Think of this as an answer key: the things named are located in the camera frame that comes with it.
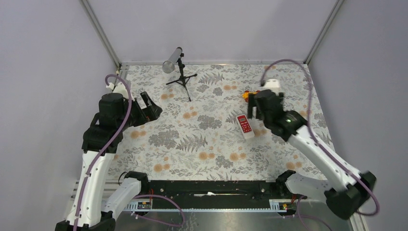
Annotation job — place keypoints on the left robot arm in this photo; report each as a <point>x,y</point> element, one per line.
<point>100,143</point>

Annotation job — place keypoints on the white cable duct rail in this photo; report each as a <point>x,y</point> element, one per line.
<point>268,205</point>

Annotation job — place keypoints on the black base bar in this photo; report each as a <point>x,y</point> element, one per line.
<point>212,191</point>

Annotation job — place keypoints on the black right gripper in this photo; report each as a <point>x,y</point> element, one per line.
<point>251,103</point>

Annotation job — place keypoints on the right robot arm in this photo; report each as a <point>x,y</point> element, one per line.
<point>345,188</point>

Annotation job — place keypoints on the white remote control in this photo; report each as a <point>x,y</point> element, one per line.
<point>245,127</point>

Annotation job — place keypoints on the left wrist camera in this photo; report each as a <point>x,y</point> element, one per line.
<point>118,88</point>

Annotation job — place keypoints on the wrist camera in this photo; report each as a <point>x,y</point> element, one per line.
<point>273,85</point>
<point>118,88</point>

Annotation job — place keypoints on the silver metal tube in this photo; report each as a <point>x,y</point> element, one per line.
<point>168,66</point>

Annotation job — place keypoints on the black mini tripod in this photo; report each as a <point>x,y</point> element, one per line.
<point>182,80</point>

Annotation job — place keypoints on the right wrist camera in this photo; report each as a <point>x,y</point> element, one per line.
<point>273,85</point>

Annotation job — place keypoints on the floral table mat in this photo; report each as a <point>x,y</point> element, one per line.
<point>201,139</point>

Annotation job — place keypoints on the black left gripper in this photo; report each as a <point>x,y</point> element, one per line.
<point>152,112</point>

